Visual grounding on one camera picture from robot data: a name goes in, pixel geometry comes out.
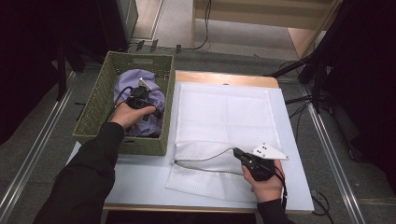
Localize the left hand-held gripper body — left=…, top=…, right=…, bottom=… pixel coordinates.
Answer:
left=125, top=77, right=157, bottom=110

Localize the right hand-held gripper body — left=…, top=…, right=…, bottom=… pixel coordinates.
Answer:
left=241, top=142, right=290, bottom=182

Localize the purple cloth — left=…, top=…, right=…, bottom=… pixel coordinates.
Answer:
left=113, top=68, right=166, bottom=138

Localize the white mesh laundry bag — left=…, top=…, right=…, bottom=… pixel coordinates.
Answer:
left=164, top=83, right=283, bottom=204

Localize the green woven basket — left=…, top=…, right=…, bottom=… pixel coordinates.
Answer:
left=72, top=50, right=176, bottom=157

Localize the person's left hand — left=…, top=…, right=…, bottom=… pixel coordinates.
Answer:
left=110, top=101, right=157, bottom=131

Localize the person's right hand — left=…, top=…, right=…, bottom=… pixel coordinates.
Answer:
left=242, top=160, right=285, bottom=203

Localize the grey cabinet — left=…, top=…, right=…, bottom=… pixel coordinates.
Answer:
left=116, top=0, right=139, bottom=42

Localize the black metal stand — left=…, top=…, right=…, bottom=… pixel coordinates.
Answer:
left=264, top=31, right=332, bottom=115
left=55, top=40, right=106, bottom=102

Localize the dark curtain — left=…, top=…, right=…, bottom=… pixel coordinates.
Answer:
left=323, top=0, right=396, bottom=194
left=0, top=0, right=64, bottom=146

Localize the light wooden furniture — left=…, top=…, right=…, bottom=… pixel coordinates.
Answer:
left=191, top=0, right=342, bottom=60

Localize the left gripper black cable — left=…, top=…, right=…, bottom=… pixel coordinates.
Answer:
left=106, top=86, right=135, bottom=124

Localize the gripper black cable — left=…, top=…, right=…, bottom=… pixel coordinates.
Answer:
left=106, top=86, right=135, bottom=124
left=267, top=167, right=289, bottom=211

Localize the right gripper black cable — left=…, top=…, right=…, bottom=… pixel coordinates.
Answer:
left=267, top=167, right=289, bottom=211

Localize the black floor cable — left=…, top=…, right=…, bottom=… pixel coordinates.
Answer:
left=284, top=94, right=314, bottom=143
left=182, top=0, right=213, bottom=51
left=310, top=189, right=334, bottom=224

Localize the metal floor rail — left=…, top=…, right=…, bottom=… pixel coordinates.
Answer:
left=298, top=83, right=366, bottom=224
left=0, top=71, right=78, bottom=217

